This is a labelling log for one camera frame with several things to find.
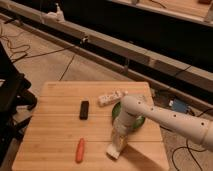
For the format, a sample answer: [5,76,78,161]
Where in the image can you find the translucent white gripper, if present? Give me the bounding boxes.
[112,113,136,151]

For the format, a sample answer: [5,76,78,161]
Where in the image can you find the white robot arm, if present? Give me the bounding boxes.
[112,95,213,151]

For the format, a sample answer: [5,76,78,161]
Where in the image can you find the white power strip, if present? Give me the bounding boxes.
[98,90,128,106]

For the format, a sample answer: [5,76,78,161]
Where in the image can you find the black rectangular block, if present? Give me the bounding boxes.
[79,101,89,120]

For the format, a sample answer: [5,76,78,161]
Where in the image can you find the orange carrot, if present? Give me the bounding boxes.
[75,138,85,163]

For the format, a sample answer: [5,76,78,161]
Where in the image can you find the blue box on floor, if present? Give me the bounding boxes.
[169,99,188,113]

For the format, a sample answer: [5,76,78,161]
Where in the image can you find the black chair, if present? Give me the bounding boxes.
[0,42,37,166]

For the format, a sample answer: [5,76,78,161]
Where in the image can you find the black cable at right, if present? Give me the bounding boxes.
[171,107,213,171]

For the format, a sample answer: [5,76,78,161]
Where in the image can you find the white object on rail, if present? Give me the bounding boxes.
[45,4,65,22]

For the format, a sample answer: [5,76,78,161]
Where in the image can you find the black floor cable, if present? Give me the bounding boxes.
[0,19,88,82]

